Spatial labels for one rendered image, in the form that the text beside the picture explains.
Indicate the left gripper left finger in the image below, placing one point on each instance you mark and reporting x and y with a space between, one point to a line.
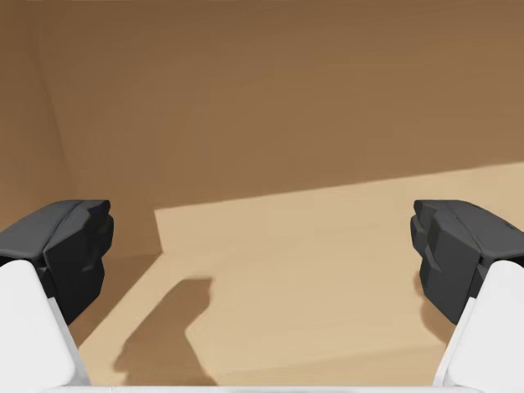
61 262

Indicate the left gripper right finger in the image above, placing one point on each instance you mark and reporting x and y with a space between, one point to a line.
454 262

